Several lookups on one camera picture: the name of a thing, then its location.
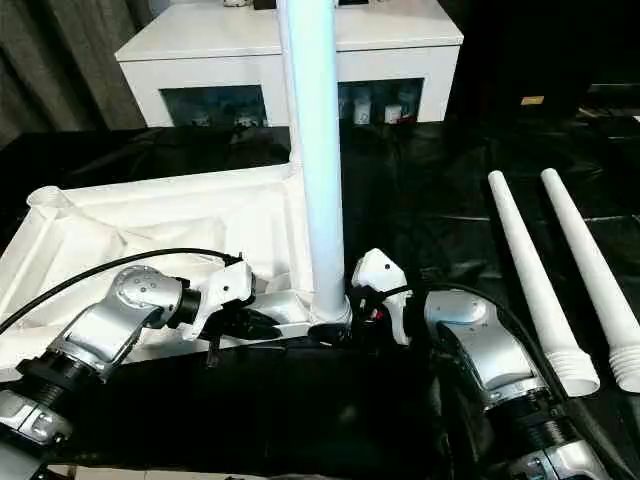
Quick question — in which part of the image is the white plastic table top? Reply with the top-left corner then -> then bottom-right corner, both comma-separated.
0,163 -> 352,384

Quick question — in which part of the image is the black mat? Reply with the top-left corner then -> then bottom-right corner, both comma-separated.
0,119 -> 640,476

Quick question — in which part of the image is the white cabinet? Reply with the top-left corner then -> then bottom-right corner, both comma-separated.
114,0 -> 464,130

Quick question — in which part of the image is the grey curtain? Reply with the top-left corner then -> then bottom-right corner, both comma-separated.
0,0 -> 151,147

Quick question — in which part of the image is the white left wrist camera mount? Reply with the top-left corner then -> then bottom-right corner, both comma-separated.
185,262 -> 257,342

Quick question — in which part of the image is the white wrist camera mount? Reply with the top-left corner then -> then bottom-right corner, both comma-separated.
185,262 -> 257,342
349,248 -> 414,347

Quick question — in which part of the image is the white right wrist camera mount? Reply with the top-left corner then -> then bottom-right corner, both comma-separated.
349,248 -> 414,347

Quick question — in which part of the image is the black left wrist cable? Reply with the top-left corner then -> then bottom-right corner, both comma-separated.
0,248 -> 246,334

